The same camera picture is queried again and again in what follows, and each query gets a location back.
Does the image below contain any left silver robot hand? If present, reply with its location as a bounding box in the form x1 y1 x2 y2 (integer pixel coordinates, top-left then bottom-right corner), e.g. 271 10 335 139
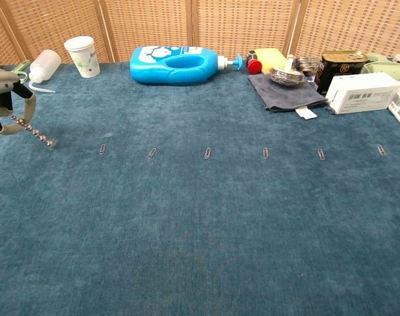
0 65 37 135

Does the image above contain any silver metal ball chain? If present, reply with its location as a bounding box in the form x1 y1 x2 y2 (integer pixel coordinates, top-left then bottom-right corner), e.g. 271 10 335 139
11 115 58 149

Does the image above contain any green hand brush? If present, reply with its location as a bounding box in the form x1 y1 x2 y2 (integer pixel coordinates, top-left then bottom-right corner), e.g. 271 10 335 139
12 60 32 83

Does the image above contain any translucent squeeze wash bottle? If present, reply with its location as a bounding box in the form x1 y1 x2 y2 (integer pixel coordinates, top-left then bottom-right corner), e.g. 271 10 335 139
28 49 62 94

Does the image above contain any white paper cup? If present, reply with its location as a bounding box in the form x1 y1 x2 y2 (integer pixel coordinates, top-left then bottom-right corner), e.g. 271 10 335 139
63 36 101 78

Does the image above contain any blue detergent pump bottle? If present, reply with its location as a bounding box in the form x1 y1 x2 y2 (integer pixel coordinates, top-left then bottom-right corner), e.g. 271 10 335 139
129 45 243 86

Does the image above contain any woven rattan folding screen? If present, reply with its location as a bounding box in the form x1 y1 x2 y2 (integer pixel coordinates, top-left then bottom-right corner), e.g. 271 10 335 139
0 0 400 66

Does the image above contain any blue table cloth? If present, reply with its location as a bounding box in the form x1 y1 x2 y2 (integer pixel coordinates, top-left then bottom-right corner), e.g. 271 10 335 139
0 62 400 316

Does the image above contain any red capped small item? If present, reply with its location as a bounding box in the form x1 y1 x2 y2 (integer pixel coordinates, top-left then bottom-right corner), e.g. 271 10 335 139
247 51 263 75

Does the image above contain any yellow sponge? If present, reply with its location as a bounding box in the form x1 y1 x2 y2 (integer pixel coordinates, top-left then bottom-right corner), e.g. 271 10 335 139
254 48 288 74

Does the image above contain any grey folded cloth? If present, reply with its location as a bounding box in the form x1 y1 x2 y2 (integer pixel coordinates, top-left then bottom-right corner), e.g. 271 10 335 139
247 72 328 120

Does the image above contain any silver round metal object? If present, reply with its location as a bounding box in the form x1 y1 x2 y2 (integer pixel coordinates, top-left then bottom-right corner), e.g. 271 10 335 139
268 65 305 86

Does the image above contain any black gold meat tin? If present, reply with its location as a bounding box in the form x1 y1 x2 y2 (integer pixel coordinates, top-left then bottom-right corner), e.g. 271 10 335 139
316 50 369 96

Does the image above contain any plain white carton box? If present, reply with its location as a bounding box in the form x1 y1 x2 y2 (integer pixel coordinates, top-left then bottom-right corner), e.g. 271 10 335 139
324 72 400 115

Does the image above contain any green dustpan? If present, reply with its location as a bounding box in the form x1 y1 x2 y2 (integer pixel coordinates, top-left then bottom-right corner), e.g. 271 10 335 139
361 52 400 83

